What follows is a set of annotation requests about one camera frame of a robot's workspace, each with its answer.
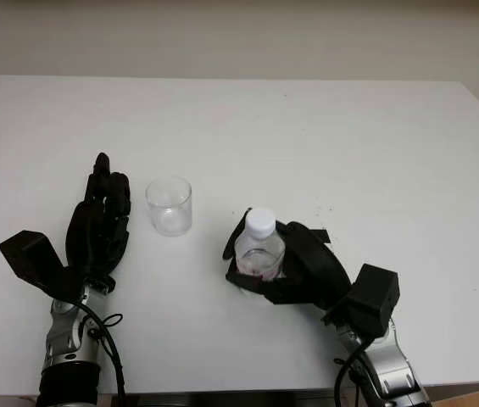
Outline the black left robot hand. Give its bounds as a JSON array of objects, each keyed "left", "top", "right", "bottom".
[{"left": 64, "top": 152, "right": 133, "bottom": 295}]

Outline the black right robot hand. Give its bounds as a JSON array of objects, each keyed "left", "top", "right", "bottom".
[{"left": 221, "top": 206, "right": 353, "bottom": 314}]

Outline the clear plastic water bottle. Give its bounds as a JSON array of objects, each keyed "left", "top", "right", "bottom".
[{"left": 233, "top": 206, "right": 287, "bottom": 294}]

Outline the clear glass cup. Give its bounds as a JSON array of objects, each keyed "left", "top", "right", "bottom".
[{"left": 144, "top": 176, "right": 193, "bottom": 237}]

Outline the dark robot torso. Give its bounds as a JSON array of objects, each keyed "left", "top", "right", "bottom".
[{"left": 111, "top": 392, "right": 350, "bottom": 407}]

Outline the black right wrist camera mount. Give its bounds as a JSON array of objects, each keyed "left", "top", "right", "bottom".
[{"left": 321, "top": 262, "right": 402, "bottom": 339}]

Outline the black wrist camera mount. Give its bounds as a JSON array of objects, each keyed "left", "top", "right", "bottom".
[
  {"left": 321, "top": 262, "right": 402, "bottom": 339},
  {"left": 0, "top": 230, "right": 86, "bottom": 304}
]

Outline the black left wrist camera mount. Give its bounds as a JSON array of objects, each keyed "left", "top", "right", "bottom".
[{"left": 0, "top": 230, "right": 86, "bottom": 304}]

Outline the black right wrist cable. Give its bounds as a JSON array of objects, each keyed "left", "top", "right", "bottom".
[{"left": 333, "top": 338, "right": 372, "bottom": 407}]

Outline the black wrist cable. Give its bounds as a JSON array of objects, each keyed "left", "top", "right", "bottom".
[
  {"left": 333, "top": 338, "right": 372, "bottom": 407},
  {"left": 78, "top": 296, "right": 128, "bottom": 407}
]

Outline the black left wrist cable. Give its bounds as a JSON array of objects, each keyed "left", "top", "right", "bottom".
[{"left": 78, "top": 296, "right": 128, "bottom": 407}]

